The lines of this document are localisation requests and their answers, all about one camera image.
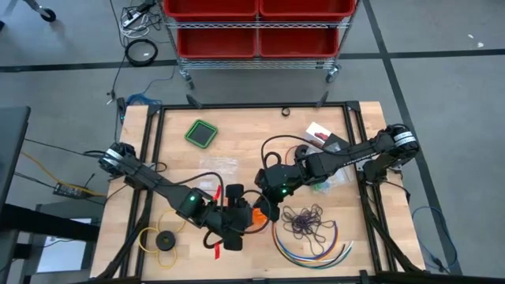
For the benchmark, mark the orange rubber bands pile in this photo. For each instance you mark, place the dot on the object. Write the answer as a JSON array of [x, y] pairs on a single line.
[[258, 216]]

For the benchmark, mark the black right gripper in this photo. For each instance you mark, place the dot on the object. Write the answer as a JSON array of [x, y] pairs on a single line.
[[282, 179]]

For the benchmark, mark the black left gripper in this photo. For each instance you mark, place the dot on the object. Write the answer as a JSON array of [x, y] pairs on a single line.
[[230, 221]]

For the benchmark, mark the clear plastic bags pile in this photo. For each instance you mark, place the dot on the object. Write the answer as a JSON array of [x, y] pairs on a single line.
[[219, 167]]

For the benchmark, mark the black pad with green rim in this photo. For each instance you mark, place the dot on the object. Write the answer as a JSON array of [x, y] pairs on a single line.
[[202, 134]]

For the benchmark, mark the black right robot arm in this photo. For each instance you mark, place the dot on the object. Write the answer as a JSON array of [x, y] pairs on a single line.
[[355, 155]]

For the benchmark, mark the black chair caster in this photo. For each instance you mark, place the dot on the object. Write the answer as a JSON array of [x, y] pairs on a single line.
[[48, 15]]

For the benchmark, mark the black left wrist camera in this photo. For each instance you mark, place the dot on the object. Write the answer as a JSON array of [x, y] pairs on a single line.
[[234, 193]]

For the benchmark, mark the green rubber bands pile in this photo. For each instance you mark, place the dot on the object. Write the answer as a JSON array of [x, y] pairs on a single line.
[[322, 184]]

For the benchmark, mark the small black device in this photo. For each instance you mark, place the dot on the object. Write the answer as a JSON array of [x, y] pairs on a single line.
[[121, 108]]

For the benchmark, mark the white cardboard box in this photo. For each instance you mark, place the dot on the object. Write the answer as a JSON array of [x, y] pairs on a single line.
[[317, 130]]

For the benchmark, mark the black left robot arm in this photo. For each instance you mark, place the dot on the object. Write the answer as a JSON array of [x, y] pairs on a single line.
[[158, 185]]

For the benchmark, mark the black desk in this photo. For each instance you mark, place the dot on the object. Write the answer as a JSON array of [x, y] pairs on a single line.
[[12, 150]]

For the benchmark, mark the black low furniture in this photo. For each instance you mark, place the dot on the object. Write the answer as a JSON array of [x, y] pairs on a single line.
[[39, 225]]

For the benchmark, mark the dark purple rubber bands pile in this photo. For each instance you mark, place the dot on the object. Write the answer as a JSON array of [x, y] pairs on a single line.
[[304, 223]]

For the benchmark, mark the white power strip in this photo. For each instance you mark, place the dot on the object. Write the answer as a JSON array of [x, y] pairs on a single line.
[[132, 19]]

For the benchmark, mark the red plastic bin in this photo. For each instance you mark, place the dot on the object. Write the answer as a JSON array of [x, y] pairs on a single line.
[[298, 43], [307, 8], [211, 8], [217, 43]]

